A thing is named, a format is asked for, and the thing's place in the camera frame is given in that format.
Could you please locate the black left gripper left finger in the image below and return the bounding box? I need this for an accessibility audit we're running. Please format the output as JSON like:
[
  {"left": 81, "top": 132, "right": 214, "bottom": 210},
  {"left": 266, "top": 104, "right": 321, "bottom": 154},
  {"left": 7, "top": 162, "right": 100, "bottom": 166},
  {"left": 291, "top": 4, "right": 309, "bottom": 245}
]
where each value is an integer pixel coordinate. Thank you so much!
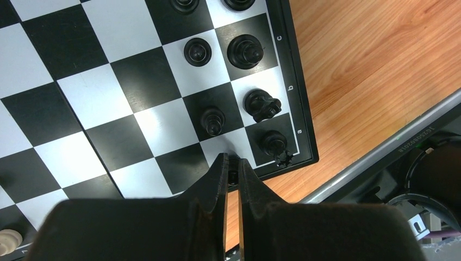
[{"left": 26, "top": 153, "right": 229, "bottom": 260}]

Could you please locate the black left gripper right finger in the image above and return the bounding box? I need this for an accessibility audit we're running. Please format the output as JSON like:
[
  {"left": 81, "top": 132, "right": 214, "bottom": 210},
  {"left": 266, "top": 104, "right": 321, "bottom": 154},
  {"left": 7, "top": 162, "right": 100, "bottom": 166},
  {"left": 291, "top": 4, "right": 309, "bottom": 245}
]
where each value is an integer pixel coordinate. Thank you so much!
[{"left": 238, "top": 159, "right": 425, "bottom": 260}]

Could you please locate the black and white chessboard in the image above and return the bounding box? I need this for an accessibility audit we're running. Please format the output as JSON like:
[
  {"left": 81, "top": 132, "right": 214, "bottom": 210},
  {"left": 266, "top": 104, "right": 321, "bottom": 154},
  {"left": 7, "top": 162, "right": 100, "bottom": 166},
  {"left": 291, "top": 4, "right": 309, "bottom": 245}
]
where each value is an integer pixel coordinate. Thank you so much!
[{"left": 1, "top": 1, "right": 319, "bottom": 260}]

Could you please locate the white chess piece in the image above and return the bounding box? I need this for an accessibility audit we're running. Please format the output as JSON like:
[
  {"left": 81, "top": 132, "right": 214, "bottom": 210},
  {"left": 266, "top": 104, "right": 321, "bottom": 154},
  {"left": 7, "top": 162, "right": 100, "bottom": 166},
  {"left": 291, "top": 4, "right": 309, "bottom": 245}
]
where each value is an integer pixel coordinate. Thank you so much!
[{"left": 0, "top": 229, "right": 23, "bottom": 256}]

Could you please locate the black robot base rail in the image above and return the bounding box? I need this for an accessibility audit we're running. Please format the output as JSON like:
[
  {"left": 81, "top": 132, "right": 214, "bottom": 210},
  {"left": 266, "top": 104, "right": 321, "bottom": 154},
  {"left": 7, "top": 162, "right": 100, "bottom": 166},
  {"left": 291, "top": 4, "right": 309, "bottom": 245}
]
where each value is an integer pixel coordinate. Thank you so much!
[{"left": 303, "top": 90, "right": 460, "bottom": 260}]

